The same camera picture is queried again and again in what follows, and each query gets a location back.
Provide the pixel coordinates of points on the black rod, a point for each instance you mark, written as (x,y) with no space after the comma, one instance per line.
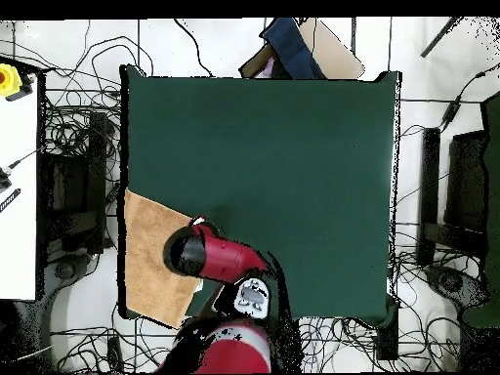
(439,38)

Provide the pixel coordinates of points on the dark green table cloth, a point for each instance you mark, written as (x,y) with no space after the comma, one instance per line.
(320,175)

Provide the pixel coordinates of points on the black bar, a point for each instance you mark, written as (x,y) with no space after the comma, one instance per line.
(429,187)

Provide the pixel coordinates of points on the yellow emergency stop button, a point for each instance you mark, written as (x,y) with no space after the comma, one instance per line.
(8,80)

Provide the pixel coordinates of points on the orange towel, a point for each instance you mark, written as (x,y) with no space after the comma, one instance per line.
(152,250)

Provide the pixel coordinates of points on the white desk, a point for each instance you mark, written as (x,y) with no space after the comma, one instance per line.
(17,234)

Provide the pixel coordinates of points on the blue cloth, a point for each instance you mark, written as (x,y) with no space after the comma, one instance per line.
(291,50)

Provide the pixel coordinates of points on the black table leg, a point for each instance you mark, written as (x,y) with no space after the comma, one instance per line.
(387,336)

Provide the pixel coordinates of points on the cardboard box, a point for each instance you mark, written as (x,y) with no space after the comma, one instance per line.
(332,54)

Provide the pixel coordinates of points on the black computer case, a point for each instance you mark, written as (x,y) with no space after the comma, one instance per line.
(74,187)

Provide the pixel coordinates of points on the black box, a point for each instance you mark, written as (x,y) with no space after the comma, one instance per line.
(466,183)

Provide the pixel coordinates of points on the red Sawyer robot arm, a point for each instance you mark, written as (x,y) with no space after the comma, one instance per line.
(226,258)

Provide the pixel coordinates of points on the black striped strip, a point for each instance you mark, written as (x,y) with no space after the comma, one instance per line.
(9,200)

